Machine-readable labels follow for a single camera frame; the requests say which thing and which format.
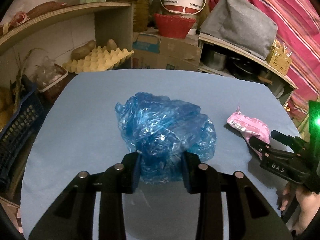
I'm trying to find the red plastic bowl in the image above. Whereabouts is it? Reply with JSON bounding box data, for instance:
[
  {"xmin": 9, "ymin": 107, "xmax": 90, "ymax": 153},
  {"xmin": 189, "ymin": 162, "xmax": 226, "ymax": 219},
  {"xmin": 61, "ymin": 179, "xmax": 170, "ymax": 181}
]
[{"xmin": 154, "ymin": 13, "xmax": 196, "ymax": 39}]

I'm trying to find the yellow egg tray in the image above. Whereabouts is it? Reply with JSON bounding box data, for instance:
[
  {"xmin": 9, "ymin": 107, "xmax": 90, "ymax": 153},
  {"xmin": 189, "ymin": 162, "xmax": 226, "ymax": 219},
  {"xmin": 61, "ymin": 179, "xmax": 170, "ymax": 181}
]
[{"xmin": 62, "ymin": 46, "xmax": 135, "ymax": 74}]

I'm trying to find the blue plastic bag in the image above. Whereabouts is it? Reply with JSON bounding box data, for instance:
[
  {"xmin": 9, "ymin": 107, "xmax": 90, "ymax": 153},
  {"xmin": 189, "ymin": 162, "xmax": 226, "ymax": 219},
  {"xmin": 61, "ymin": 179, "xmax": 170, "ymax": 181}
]
[{"xmin": 115, "ymin": 92, "xmax": 217, "ymax": 185}]

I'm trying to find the dark blue plastic crate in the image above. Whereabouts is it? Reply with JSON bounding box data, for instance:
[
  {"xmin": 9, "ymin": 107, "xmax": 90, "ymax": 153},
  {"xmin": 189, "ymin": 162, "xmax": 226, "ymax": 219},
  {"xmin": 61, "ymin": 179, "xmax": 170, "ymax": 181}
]
[{"xmin": 1, "ymin": 83, "xmax": 45, "ymax": 191}]

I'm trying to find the low wooden cabinet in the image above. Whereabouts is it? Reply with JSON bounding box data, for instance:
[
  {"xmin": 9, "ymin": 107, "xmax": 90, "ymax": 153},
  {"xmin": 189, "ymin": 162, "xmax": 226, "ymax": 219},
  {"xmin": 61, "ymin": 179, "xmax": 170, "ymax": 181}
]
[{"xmin": 199, "ymin": 33, "xmax": 298, "ymax": 106}]

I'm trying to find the wooden wall shelf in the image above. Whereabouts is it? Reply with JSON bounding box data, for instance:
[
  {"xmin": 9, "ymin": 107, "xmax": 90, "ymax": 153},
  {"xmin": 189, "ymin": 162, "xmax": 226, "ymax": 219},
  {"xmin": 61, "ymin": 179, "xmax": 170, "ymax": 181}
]
[{"xmin": 0, "ymin": 0, "xmax": 136, "ymax": 81}]

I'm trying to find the potato on egg tray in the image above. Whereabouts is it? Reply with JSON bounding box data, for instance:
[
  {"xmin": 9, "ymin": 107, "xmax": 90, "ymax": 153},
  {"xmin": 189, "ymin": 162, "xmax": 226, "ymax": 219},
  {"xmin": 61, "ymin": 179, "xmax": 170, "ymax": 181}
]
[{"xmin": 71, "ymin": 40, "xmax": 96, "ymax": 60}]

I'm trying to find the cardboard box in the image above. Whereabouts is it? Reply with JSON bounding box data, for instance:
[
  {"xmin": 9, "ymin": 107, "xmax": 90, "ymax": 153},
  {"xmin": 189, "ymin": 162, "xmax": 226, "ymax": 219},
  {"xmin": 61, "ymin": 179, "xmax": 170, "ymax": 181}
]
[{"xmin": 132, "ymin": 29, "xmax": 201, "ymax": 72}]

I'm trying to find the striped pink curtain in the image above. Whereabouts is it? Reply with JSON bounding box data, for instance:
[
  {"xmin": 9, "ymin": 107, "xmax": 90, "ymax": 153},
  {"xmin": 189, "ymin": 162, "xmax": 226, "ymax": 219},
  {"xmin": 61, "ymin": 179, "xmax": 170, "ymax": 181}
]
[{"xmin": 207, "ymin": 0, "xmax": 319, "ymax": 120}]

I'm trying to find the person's right hand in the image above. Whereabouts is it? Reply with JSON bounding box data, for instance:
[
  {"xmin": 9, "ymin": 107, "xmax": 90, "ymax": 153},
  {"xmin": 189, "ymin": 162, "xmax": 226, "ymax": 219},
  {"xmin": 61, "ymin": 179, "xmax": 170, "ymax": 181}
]
[{"xmin": 279, "ymin": 182, "xmax": 319, "ymax": 236}]

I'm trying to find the pink plastic packet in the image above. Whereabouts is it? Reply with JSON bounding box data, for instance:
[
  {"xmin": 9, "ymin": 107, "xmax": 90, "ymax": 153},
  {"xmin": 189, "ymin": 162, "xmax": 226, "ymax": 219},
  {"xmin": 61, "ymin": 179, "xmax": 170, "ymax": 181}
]
[{"xmin": 227, "ymin": 107, "xmax": 270, "ymax": 160}]

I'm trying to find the grey fabric cover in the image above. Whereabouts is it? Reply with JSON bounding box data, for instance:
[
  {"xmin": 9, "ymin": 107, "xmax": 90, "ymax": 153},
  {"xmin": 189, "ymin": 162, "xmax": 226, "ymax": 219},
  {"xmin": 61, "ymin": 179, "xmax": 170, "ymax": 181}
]
[{"xmin": 200, "ymin": 0, "xmax": 278, "ymax": 60}]

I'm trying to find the blue table cloth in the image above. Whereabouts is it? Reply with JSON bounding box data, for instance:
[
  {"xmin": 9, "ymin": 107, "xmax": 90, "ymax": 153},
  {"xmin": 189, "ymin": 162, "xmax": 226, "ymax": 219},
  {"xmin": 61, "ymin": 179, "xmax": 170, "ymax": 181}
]
[{"xmin": 21, "ymin": 69, "xmax": 298, "ymax": 239}]

